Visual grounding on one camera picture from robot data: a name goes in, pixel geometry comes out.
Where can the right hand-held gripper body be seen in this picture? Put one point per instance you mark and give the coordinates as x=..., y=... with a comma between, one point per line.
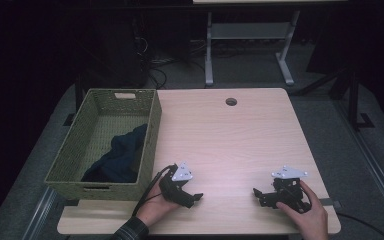
x=288, y=191

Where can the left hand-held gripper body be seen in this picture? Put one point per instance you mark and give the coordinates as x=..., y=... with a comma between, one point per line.
x=175, y=188

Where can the person's left hand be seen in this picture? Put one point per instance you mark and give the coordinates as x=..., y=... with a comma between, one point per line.
x=156, y=206

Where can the person's right hand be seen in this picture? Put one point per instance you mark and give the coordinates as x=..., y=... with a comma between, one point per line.
x=308, y=220

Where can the dark blue cloth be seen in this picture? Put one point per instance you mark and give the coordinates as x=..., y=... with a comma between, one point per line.
x=123, y=156

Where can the green woven basket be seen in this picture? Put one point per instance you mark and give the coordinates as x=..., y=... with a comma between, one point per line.
x=93, y=133

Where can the black metal stand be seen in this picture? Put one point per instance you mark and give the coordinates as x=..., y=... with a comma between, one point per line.
x=350, y=96

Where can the grey table edge bracket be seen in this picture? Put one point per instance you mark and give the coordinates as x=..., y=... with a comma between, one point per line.
x=330, y=202

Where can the metal floor rail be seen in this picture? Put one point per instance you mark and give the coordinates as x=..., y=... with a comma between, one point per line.
x=373, y=166
x=40, y=213

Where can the white metal table frame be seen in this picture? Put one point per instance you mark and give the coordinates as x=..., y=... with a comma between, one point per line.
x=250, y=31

